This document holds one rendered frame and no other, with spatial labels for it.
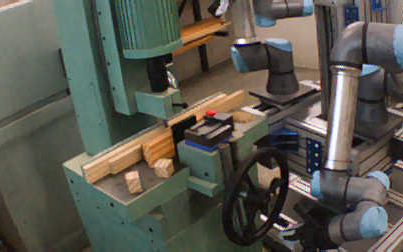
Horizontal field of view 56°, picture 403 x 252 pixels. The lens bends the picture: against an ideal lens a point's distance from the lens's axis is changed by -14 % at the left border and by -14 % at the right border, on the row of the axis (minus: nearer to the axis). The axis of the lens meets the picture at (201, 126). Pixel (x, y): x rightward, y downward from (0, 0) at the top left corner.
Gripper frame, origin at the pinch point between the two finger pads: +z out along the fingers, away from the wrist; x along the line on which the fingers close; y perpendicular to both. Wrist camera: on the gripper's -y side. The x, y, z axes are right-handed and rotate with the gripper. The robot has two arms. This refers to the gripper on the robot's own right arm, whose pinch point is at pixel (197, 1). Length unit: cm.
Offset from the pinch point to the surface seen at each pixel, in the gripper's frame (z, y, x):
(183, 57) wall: -219, -246, -131
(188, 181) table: 21, -29, 37
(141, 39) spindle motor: 19.3, -7.7, 1.8
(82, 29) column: 23.6, -20.7, -19.8
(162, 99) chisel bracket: 15.6, -22.2, 14.2
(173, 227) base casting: 29, -39, 44
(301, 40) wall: -307, -176, -59
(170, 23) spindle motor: 11.6, -3.0, 3.1
